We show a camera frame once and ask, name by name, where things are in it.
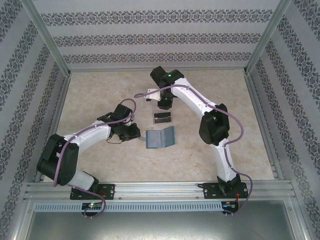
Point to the teal leather card holder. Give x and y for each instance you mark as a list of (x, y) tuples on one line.
[(160, 140)]

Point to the aluminium side rail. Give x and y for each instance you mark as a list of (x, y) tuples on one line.
[(262, 125), (54, 112)]

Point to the aluminium frame post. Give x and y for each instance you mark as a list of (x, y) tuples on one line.
[(47, 37), (265, 37)]

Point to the grey metal sheet panel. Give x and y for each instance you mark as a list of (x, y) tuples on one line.
[(160, 227)]

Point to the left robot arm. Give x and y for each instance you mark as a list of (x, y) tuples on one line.
[(87, 132)]

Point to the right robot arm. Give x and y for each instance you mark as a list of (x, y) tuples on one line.
[(192, 97)]

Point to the black credit card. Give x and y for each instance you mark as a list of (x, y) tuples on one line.
[(162, 118)]

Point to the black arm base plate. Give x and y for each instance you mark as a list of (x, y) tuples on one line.
[(107, 191), (210, 191)]

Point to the small controller board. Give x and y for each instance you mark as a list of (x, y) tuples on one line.
[(92, 206), (230, 205)]

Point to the aluminium mounting rail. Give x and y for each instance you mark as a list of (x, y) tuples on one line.
[(155, 190)]

